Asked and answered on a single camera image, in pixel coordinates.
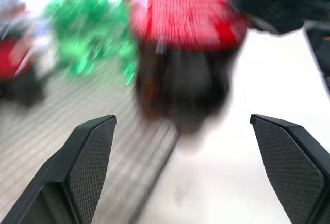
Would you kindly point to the red and black snack bag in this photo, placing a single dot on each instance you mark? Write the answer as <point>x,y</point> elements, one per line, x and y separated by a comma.
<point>184,15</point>

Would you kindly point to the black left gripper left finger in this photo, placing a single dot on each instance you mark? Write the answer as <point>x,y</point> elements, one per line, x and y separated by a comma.
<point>77,172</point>

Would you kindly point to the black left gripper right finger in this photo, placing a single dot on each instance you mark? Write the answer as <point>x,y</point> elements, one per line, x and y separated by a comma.
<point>291,164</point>

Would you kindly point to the green snack bag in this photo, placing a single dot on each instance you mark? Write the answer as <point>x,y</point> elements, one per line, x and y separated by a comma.
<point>85,28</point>

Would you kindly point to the red black packet at left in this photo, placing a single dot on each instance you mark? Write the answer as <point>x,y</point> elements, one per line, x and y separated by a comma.
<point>13,58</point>

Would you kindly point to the grey ribbed tray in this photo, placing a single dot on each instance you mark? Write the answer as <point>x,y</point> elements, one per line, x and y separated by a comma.
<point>51,120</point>

